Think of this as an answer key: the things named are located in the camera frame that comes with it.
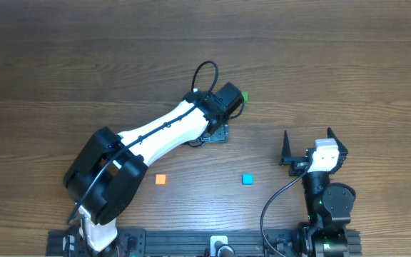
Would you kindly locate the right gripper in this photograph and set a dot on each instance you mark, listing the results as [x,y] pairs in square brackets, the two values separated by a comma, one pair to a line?
[296,165]

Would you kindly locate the green cube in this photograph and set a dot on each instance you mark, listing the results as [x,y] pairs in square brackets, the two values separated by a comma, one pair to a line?
[245,96]

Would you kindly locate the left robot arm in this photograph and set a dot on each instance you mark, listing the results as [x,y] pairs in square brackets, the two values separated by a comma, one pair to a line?
[170,132]

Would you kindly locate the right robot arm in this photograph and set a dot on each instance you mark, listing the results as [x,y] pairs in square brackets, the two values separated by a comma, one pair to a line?
[337,203]

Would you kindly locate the blue cube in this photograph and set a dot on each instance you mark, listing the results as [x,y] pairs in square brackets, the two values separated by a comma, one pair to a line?
[247,179]

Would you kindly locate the orange cube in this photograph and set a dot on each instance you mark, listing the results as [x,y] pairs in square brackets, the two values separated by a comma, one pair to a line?
[160,179]

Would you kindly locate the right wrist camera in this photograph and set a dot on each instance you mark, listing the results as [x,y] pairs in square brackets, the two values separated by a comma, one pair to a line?
[323,155]

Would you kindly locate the mounting rail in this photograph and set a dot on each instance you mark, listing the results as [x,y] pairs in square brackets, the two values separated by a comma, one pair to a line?
[177,244]

